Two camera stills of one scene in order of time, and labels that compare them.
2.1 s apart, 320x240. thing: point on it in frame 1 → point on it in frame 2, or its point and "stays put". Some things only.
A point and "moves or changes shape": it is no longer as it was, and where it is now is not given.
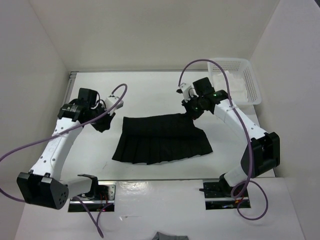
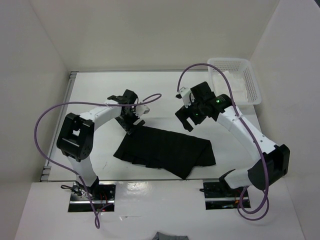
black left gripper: x=106 y=125 → x=125 y=125
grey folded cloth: x=159 y=236 stays put
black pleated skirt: x=152 y=139 moves or changes shape
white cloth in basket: x=237 y=85 stays put
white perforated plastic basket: x=244 y=88 stays put
